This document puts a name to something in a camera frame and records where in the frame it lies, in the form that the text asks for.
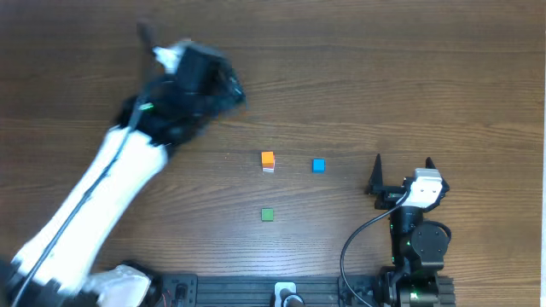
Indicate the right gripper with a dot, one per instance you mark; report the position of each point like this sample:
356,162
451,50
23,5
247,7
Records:
386,195

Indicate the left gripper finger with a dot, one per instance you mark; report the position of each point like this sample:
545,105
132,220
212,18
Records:
147,35

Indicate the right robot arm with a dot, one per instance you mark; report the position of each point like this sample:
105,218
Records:
416,251

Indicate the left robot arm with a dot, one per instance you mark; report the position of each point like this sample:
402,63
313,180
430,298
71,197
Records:
106,183

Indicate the blue cube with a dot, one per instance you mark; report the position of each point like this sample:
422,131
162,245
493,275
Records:
318,165

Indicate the white cube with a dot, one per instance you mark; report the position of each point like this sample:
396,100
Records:
268,169

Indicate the orange cube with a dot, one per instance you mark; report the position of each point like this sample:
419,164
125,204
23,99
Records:
267,158

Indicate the green cube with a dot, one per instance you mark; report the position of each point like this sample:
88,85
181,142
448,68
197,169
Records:
267,214

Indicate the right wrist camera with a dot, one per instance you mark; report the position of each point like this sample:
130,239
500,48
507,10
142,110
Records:
423,187

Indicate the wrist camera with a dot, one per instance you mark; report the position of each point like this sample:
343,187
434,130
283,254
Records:
423,187
168,56

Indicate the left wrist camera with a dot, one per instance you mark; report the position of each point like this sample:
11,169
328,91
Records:
168,56

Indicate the mounting rail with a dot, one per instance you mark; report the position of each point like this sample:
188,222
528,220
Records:
256,292

